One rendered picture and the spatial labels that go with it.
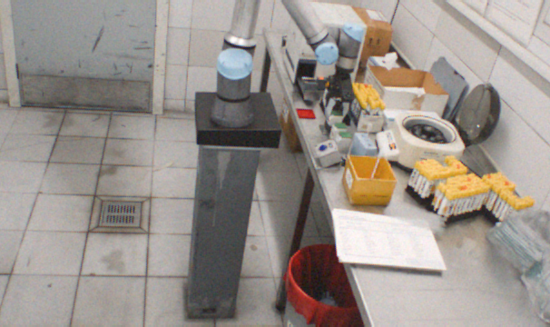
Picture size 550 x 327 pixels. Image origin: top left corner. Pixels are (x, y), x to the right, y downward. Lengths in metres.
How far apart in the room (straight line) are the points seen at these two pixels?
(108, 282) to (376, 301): 1.47
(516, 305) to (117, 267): 1.76
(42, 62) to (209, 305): 2.07
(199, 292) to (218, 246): 0.26
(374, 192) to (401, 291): 0.37
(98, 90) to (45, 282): 1.59
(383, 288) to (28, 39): 2.86
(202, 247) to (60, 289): 0.74
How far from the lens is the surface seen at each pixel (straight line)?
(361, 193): 1.70
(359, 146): 1.87
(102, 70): 3.73
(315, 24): 1.76
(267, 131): 1.87
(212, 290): 2.32
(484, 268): 1.67
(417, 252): 1.60
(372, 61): 2.70
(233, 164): 1.92
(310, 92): 2.23
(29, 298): 2.57
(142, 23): 3.58
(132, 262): 2.68
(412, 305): 1.46
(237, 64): 1.79
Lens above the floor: 1.86
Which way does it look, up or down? 32 degrees down
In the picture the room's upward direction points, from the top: 10 degrees clockwise
